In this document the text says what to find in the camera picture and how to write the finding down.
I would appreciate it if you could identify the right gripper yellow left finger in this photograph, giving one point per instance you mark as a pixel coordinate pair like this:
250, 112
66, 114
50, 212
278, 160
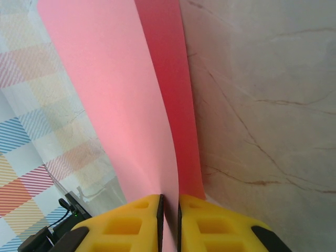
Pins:
126, 231

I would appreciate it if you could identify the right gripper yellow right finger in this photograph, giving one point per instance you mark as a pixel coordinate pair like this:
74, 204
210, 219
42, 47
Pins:
215, 231

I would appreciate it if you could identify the pink paper sheet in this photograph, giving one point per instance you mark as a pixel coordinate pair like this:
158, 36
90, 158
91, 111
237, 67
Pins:
118, 105

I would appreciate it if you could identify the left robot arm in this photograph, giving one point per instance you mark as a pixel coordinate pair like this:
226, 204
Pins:
34, 241

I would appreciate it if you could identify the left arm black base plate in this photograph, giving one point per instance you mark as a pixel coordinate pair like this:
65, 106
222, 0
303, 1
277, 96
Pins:
74, 203

